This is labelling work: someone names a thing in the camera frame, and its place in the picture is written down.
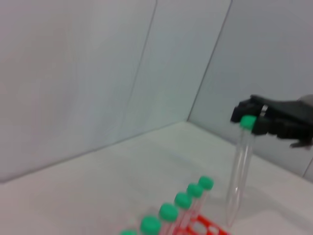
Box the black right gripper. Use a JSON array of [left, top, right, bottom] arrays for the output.
[[230, 94, 313, 149]]

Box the orange test tube rack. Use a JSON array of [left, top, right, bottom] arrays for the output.
[[171, 213, 232, 235]]

